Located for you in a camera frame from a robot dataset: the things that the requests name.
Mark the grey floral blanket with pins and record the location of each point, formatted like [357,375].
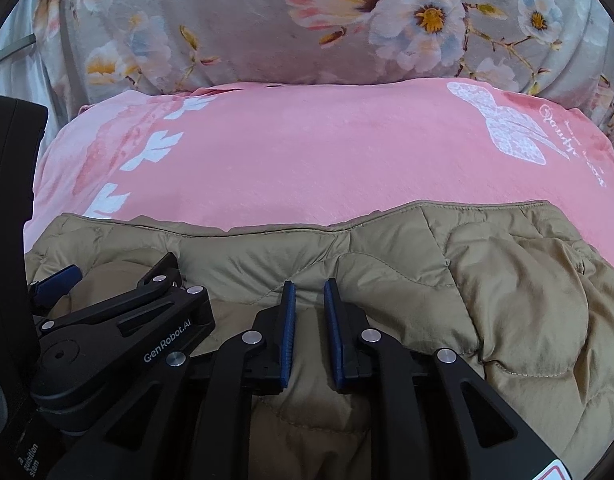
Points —
[227,25]

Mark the pink printed blanket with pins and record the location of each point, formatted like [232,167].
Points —
[312,160]

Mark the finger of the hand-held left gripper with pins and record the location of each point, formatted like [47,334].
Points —
[152,305]
[62,281]

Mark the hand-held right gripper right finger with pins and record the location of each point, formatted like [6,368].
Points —
[334,340]

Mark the white satin curtain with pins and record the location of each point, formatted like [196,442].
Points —
[17,75]

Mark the khaki quilted jacket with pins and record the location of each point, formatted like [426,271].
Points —
[412,280]

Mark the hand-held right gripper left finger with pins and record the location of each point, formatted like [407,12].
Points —
[287,340]

